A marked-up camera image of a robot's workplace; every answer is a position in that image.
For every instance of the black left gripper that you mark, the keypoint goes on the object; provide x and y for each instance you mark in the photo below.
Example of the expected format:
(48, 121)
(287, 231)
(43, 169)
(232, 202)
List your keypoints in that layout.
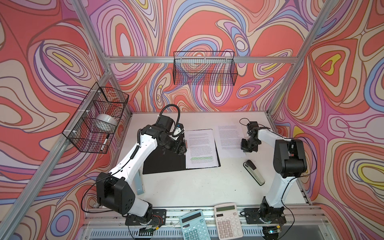
(178, 148)

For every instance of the beige black stapler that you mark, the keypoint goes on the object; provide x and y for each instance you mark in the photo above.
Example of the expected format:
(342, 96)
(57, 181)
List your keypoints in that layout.
(253, 171)

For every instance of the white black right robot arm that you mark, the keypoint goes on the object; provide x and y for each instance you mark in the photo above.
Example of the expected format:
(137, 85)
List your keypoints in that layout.
(289, 162)

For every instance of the black wire basket wall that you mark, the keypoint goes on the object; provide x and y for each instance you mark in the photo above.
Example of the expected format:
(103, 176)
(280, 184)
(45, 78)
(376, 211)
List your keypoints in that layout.
(84, 131)
(207, 68)

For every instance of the printed paper sheet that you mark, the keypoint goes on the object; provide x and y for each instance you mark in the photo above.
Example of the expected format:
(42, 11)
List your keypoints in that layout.
(201, 149)
(229, 139)

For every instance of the white tape roll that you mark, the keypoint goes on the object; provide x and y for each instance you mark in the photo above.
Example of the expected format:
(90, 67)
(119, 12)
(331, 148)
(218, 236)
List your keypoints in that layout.
(107, 119)

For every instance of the black wire basket back wall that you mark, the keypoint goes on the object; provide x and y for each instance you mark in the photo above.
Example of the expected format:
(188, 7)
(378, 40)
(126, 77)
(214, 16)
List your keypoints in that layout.
(207, 68)

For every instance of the pink white calculator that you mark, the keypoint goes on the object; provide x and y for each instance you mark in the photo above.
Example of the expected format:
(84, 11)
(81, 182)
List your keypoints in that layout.
(228, 221)

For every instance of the blue folder with black inside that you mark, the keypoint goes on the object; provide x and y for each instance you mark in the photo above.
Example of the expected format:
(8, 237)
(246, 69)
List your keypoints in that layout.
(163, 161)

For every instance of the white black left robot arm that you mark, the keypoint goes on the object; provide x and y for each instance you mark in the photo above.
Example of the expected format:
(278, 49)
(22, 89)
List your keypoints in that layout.
(114, 189)

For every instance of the black wire basket left wall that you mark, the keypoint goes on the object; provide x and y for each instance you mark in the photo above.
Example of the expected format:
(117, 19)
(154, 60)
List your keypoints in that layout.
(84, 131)

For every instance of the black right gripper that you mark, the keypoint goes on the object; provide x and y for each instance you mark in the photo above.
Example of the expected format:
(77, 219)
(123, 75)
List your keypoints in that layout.
(245, 148)

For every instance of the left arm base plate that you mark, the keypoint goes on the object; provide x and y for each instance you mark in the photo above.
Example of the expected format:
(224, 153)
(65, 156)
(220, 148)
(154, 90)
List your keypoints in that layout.
(153, 218)

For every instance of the teal calculator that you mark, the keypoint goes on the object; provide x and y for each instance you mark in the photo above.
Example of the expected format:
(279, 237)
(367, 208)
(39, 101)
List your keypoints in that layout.
(194, 226)

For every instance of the black marker pen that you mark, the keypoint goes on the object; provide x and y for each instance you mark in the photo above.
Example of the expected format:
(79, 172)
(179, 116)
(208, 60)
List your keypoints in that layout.
(104, 143)

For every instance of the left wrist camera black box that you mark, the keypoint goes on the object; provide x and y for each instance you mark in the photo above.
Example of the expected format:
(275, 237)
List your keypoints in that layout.
(172, 128)

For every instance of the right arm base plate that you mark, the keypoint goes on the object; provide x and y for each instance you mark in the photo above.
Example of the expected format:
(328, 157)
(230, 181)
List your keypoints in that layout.
(257, 216)

